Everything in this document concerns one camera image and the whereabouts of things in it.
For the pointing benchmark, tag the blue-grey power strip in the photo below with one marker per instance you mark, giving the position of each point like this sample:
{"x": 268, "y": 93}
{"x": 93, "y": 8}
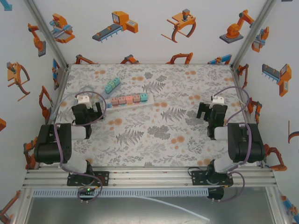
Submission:
{"x": 103, "y": 91}

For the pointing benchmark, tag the dusty pink plug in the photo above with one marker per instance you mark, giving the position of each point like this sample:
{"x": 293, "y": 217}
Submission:
{"x": 121, "y": 100}
{"x": 114, "y": 101}

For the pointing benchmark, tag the teal plug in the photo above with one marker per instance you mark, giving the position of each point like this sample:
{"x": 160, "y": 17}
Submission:
{"x": 116, "y": 81}
{"x": 144, "y": 97}
{"x": 108, "y": 88}

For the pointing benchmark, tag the green plug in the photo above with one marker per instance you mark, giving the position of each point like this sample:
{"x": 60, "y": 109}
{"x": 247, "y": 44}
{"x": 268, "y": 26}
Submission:
{"x": 112, "y": 84}

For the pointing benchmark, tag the brown plug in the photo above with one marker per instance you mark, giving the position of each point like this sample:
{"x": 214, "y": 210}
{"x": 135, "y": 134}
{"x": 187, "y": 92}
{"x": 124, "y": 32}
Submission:
{"x": 136, "y": 99}

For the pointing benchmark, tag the white power strip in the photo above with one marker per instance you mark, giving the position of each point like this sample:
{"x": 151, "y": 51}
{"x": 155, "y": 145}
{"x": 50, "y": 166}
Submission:
{"x": 151, "y": 100}

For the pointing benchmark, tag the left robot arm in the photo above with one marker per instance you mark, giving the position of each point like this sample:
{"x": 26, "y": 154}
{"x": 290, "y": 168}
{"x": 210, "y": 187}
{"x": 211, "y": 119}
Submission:
{"x": 51, "y": 149}

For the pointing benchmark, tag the floral patterned table mat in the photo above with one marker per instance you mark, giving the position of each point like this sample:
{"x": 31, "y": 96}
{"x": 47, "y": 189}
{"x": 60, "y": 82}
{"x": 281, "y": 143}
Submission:
{"x": 163, "y": 144}

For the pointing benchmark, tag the circuit board with green light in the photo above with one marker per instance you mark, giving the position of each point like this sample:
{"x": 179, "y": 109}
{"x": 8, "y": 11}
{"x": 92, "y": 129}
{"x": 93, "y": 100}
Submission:
{"x": 87, "y": 190}

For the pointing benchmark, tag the white plastic tube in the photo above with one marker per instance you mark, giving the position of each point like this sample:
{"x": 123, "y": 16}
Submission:
{"x": 208, "y": 219}

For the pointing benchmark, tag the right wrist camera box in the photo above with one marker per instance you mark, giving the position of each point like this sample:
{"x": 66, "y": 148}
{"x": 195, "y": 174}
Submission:
{"x": 218, "y": 100}

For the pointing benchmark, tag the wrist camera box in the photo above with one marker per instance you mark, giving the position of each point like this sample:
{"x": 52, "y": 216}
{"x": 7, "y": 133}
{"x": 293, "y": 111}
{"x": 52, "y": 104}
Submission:
{"x": 218, "y": 100}
{"x": 83, "y": 100}

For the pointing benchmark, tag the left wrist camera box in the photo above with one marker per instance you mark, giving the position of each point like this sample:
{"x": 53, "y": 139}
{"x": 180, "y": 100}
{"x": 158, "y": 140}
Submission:
{"x": 83, "y": 100}

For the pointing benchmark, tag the aluminium side rail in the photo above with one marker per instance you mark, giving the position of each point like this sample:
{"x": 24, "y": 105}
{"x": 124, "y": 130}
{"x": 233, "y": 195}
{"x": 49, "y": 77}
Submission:
{"x": 59, "y": 80}
{"x": 236, "y": 79}

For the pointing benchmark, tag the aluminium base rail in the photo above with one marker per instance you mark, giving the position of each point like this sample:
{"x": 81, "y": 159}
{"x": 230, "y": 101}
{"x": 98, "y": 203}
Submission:
{"x": 151, "y": 177}

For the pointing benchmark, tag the aluminium frame post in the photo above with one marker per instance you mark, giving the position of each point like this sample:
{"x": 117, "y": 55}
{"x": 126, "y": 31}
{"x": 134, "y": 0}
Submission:
{"x": 253, "y": 32}
{"x": 46, "y": 32}

